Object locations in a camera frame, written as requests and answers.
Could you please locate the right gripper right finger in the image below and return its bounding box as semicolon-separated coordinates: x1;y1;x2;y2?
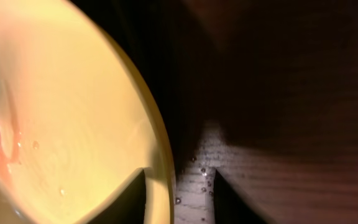
213;169;267;224

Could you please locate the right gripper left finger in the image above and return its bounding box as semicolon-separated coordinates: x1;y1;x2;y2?
89;169;146;224

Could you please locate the yellow plate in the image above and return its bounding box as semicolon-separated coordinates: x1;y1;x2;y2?
0;1;175;223

